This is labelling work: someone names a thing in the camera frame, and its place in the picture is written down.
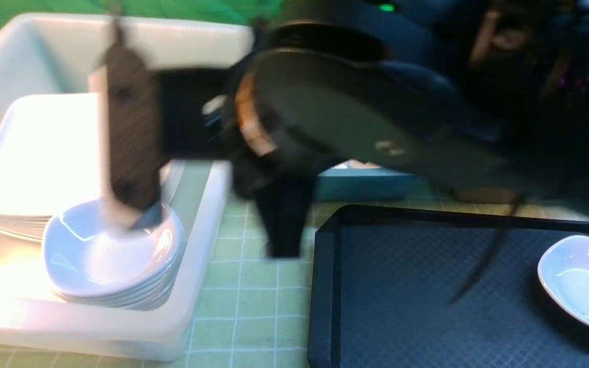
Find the stack of white square plates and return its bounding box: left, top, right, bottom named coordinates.
left=0, top=93, right=102, bottom=242

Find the brown plastic bin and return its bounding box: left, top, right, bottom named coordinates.
left=451, top=187, right=517, bottom=204

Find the black plastic serving tray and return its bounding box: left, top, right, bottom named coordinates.
left=308, top=205, right=589, bottom=367

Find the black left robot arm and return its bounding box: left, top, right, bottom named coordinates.
left=97, top=1, right=589, bottom=258

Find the green checkered tablecloth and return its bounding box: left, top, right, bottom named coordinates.
left=0, top=174, right=589, bottom=368

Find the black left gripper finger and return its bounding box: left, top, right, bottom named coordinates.
left=254, top=176, right=318, bottom=259
left=98, top=20, right=164, bottom=228

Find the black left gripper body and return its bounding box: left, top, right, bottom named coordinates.
left=155, top=69, right=254, bottom=159

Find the teal plastic bin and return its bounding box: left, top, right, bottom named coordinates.
left=316, top=160, right=419, bottom=202

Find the black cable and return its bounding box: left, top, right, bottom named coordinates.
left=448, top=194, right=525, bottom=305

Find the white bowl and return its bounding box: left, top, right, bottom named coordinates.
left=537, top=235, right=589, bottom=326
left=41, top=200, right=187, bottom=298

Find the stack of white bowls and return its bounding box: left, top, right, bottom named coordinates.
left=52, top=241, right=187, bottom=310

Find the large white plastic tub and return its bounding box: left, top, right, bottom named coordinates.
left=0, top=13, right=231, bottom=362

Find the green backdrop cloth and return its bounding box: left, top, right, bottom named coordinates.
left=0, top=1, right=281, bottom=28

